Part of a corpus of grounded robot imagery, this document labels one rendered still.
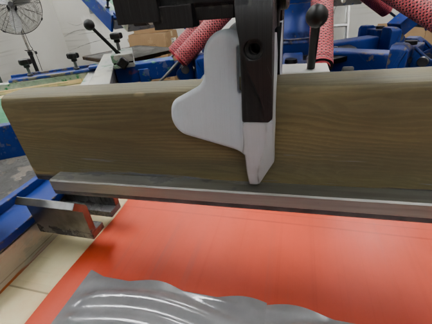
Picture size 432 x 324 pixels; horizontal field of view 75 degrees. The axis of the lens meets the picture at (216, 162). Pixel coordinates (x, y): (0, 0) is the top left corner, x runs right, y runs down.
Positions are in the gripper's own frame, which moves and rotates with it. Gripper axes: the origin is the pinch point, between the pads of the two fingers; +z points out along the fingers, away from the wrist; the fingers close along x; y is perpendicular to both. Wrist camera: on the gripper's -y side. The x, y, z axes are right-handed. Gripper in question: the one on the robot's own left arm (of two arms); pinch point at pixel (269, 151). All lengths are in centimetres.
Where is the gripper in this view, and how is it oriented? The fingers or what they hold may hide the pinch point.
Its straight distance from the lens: 19.6
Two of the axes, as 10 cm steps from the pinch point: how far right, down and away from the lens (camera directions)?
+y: -9.6, -0.6, 2.6
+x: -2.5, 5.1, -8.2
